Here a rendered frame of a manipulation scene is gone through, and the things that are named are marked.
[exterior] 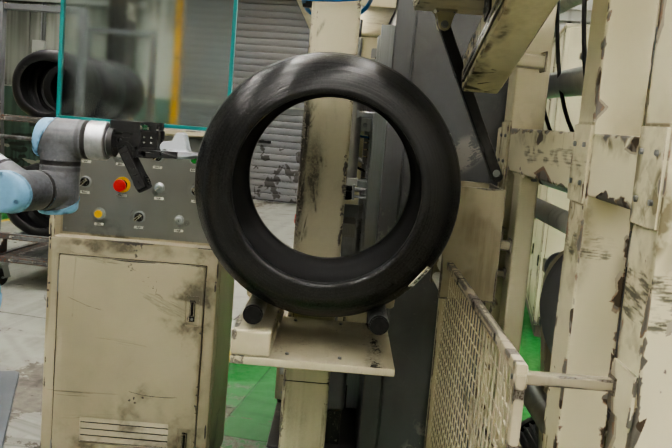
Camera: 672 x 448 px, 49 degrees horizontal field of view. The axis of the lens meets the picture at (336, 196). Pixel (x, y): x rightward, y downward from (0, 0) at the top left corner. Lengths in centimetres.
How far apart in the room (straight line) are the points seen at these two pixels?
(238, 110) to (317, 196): 46
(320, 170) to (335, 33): 36
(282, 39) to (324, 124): 932
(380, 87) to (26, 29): 1162
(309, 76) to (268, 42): 969
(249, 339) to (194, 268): 77
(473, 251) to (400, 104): 53
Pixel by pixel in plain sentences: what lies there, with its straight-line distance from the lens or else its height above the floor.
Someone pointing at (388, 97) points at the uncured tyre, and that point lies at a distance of 160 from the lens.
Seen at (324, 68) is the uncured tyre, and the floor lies 145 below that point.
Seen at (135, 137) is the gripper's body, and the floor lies 127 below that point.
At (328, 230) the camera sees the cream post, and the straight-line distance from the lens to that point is 199.
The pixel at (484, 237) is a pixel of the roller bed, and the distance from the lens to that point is 196.
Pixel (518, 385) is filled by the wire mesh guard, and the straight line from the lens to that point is 120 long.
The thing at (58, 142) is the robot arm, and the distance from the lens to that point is 180.
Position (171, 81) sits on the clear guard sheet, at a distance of 242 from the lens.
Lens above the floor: 135
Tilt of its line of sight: 6 degrees down
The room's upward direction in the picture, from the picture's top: 5 degrees clockwise
